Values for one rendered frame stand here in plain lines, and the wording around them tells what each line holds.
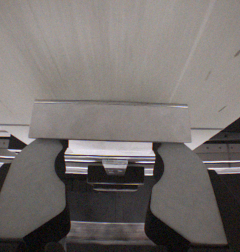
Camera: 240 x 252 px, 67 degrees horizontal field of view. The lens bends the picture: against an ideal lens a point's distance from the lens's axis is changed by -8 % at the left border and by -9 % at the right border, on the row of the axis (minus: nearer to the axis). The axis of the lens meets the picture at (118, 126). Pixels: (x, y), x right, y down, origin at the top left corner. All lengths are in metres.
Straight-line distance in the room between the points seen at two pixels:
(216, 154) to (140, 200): 0.35
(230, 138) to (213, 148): 0.06
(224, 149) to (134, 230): 0.37
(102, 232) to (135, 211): 0.51
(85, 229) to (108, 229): 0.03
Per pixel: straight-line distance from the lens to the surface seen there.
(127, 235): 0.25
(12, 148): 0.27
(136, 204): 0.75
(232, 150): 0.57
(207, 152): 0.53
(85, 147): 0.20
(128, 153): 0.22
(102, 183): 0.42
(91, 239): 0.25
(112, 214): 0.75
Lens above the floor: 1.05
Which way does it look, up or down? 20 degrees down
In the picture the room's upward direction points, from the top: 179 degrees counter-clockwise
